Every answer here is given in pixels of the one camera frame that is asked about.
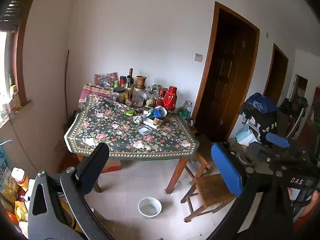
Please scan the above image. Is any red printed cardboard box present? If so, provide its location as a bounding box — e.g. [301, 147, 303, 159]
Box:
[101, 159, 122, 173]

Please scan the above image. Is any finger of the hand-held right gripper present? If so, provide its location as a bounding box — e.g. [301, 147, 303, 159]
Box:
[247, 142, 310, 167]
[265, 132, 310, 157]

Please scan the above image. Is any white paper box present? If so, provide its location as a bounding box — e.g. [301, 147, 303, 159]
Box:
[142, 117, 164, 130]

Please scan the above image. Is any dark wine bottle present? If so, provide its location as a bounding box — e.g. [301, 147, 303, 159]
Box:
[127, 68, 135, 90]

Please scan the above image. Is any gold lid glass jar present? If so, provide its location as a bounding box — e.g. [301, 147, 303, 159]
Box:
[132, 86, 146, 108]

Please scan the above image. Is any dark hanging garment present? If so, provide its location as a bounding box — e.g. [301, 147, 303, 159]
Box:
[291, 95, 309, 120]

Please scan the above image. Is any red thermos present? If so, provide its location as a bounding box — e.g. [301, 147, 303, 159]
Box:
[163, 86, 178, 110]

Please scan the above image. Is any red sauce bottle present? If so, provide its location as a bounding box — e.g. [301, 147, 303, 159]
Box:
[156, 88, 165, 107]

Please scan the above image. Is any black bag white trim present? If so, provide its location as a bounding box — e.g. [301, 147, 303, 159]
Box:
[244, 110, 278, 145]

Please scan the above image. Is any light blue paper bag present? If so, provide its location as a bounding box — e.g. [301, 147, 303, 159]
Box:
[236, 125, 260, 145]

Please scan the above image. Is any person's right forearm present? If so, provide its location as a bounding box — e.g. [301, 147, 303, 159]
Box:
[299, 191, 320, 228]

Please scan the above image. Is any wooden stick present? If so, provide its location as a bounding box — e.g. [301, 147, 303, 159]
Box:
[64, 50, 70, 120]

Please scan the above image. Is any bamboo window blind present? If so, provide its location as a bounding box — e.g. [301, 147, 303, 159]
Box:
[0, 0, 28, 32]

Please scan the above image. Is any maroon striped bag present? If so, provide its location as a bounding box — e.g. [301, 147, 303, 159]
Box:
[79, 84, 113, 108]

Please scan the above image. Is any dark wooden door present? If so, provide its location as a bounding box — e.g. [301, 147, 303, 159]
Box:
[192, 1, 260, 143]
[262, 43, 289, 105]

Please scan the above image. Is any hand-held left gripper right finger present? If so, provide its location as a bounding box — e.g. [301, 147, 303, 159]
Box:
[207, 142, 296, 240]

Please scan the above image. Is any yellow oil bottle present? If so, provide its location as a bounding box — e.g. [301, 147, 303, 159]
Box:
[11, 85, 22, 110]

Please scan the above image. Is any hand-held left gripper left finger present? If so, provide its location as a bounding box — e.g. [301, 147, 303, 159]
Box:
[27, 142, 113, 240]

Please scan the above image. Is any blue clothes pile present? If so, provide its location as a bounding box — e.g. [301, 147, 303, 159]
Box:
[240, 92, 279, 114]

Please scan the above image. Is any red printed snack bag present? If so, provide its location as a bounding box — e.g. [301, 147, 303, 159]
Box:
[94, 72, 118, 88]

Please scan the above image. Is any wooden window frame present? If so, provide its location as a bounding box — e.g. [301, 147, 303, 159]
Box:
[0, 0, 42, 128]

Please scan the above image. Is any teal and clear plastic bag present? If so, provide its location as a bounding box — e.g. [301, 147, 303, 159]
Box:
[146, 106, 168, 119]

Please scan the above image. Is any yellow bottle white cap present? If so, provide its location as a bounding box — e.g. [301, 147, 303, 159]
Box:
[11, 167, 29, 193]

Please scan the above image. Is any wooden stool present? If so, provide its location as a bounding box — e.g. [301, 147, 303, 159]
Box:
[180, 152, 242, 223]

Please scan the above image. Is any wooden table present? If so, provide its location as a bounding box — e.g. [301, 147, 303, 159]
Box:
[65, 105, 200, 195]

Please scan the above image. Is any black lid glass jar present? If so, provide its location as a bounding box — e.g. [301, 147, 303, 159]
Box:
[112, 87, 125, 104]

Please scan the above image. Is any blue printed package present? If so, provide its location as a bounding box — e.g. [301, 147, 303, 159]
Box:
[0, 140, 13, 188]

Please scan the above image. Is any yellow label liquor bottle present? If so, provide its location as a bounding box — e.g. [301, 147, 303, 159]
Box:
[123, 77, 133, 103]

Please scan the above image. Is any white basin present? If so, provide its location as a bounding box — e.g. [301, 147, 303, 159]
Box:
[138, 197, 162, 219]

